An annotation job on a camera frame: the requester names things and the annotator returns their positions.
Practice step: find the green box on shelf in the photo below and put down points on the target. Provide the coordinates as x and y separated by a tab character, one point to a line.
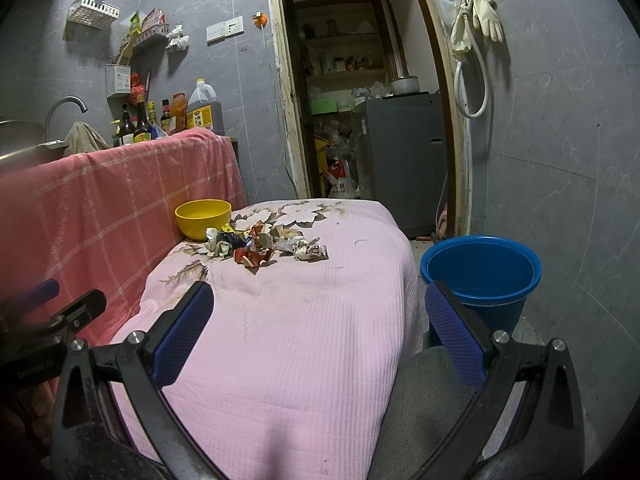
323	106

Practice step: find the grey cabinet appliance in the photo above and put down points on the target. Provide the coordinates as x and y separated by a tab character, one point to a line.
401	157

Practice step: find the large oil jug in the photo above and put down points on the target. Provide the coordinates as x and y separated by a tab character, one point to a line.
204	109

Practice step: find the wall shelf with packets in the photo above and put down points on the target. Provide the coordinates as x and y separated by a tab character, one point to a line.
145	31

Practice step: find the blue plastic bucket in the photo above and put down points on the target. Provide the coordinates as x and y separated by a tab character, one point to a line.
491	275

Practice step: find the red wrapper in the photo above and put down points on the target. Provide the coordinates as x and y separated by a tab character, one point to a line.
252	258

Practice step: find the grey rag on sink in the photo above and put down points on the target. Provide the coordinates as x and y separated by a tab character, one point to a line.
82	138

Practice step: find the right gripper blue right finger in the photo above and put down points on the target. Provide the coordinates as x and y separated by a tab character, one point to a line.
525	418

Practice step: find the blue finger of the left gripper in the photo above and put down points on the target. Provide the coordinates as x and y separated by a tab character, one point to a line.
38	295

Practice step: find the red white sack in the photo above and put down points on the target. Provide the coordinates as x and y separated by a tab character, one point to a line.
340	178

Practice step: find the yellow plastic bowl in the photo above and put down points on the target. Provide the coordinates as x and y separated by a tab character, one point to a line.
195	217

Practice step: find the orange sauce bottle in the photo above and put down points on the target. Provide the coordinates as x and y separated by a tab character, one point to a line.
177	113

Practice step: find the white wall switch plate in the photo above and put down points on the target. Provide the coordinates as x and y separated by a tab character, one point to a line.
225	29

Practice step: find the orange wall hook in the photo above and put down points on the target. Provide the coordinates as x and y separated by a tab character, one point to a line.
260	20

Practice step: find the white wall basket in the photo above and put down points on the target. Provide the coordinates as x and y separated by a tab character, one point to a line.
92	14

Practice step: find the yellow snack wrapper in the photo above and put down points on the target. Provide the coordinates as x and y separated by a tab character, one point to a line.
226	228

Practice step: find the dark green bottle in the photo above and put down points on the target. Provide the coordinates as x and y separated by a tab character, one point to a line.
126	128

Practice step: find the dark sauce bottle yellow label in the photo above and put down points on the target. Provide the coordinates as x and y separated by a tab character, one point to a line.
143	130

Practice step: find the metal pot on cabinet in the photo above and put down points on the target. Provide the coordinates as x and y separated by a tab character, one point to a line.
404	86

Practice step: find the red plaid cloth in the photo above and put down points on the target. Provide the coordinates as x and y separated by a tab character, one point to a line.
105	220

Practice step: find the white wrapper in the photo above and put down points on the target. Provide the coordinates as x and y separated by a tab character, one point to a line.
309	250

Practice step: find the white rubber gloves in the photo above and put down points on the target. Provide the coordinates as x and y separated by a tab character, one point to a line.
472	15

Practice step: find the pink floral quilted cloth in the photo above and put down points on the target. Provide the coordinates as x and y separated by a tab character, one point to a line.
291	377

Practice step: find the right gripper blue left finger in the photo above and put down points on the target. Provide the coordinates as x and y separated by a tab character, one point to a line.
90	438

